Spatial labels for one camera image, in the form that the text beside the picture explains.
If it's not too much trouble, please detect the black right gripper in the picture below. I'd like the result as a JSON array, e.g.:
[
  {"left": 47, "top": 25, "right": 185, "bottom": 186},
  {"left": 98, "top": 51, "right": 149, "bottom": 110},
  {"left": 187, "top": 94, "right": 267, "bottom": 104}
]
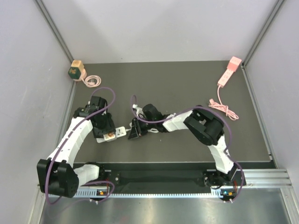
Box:
[{"left": 128, "top": 116, "right": 157, "bottom": 140}]

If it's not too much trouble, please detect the white tiger cube plug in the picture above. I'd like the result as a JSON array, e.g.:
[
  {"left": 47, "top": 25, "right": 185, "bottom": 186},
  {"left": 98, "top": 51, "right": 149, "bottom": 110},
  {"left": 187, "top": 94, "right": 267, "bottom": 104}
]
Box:
[{"left": 103, "top": 132, "right": 117, "bottom": 142}]

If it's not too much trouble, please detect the white power strip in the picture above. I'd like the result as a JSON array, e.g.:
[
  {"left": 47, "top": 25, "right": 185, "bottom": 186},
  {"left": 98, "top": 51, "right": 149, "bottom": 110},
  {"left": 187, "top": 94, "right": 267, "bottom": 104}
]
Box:
[{"left": 96, "top": 126, "right": 127, "bottom": 143}]

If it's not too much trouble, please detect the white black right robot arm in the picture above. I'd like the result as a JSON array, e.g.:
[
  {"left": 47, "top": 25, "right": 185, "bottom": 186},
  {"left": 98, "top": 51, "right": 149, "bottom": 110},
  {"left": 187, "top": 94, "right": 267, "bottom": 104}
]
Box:
[{"left": 128, "top": 104, "right": 238, "bottom": 189}]

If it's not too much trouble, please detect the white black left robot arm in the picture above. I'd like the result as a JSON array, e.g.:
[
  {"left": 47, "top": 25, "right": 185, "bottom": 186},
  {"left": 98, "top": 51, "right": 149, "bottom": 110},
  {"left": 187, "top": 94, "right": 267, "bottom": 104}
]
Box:
[{"left": 37, "top": 96, "right": 117, "bottom": 198}]

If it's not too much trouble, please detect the green wooden hexagon socket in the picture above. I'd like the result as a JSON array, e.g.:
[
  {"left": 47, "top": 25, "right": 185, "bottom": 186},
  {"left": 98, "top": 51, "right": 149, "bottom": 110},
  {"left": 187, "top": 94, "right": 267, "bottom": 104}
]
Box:
[{"left": 68, "top": 60, "right": 87, "bottom": 81}]

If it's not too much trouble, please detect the pink power strip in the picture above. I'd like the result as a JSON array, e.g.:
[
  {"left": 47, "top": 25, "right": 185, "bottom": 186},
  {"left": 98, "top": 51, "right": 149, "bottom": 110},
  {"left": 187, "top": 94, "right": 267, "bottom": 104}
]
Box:
[{"left": 217, "top": 69, "right": 234, "bottom": 88}]

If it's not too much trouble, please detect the pink cube adapter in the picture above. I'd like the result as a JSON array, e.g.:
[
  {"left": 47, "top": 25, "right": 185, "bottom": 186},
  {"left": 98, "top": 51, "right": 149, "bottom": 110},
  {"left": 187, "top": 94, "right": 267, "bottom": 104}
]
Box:
[{"left": 227, "top": 56, "right": 242, "bottom": 72}]

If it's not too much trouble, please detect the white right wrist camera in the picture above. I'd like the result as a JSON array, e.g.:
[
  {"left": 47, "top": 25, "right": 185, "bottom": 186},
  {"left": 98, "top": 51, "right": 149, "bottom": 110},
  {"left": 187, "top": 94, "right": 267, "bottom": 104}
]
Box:
[{"left": 132, "top": 104, "right": 144, "bottom": 119}]

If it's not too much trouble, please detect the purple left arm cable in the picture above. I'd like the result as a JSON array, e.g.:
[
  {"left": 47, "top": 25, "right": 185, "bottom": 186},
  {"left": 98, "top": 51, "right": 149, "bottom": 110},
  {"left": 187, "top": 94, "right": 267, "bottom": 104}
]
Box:
[{"left": 45, "top": 86, "right": 117, "bottom": 205}]

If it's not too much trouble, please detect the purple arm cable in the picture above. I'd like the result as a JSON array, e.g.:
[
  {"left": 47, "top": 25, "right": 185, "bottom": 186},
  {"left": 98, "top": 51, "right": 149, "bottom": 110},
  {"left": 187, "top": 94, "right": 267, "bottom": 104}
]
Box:
[
  {"left": 45, "top": 86, "right": 117, "bottom": 205},
  {"left": 130, "top": 94, "right": 245, "bottom": 203}
]

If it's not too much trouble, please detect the pink coiled cord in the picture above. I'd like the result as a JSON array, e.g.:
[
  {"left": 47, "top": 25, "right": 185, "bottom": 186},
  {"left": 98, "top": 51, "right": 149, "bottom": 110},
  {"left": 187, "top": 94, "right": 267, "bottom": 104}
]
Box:
[{"left": 80, "top": 75, "right": 102, "bottom": 88}]

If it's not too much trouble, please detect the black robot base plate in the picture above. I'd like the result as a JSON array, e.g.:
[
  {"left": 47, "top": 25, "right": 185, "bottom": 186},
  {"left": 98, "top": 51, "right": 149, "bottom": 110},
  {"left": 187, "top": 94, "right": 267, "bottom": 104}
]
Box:
[{"left": 93, "top": 163, "right": 247, "bottom": 194}]

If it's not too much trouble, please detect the aluminium frame rail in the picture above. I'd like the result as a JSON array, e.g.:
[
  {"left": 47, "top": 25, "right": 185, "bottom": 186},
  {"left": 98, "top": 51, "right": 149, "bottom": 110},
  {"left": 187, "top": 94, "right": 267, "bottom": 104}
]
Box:
[{"left": 37, "top": 169, "right": 292, "bottom": 189}]

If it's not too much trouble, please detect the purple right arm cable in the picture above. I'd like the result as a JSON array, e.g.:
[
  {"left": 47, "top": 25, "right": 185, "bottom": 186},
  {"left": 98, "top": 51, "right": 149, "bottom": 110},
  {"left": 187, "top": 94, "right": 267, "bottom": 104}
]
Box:
[{"left": 130, "top": 94, "right": 245, "bottom": 203}]

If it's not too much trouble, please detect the grey cable duct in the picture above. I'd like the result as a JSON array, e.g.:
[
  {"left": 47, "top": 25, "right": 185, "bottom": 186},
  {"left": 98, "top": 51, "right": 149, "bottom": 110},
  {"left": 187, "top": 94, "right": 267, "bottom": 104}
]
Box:
[{"left": 74, "top": 188, "right": 223, "bottom": 198}]

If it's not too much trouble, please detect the pink bundled cord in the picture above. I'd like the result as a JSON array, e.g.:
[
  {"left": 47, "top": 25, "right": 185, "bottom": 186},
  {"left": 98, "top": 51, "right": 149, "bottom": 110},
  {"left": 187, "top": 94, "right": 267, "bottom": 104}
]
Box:
[{"left": 208, "top": 85, "right": 239, "bottom": 121}]

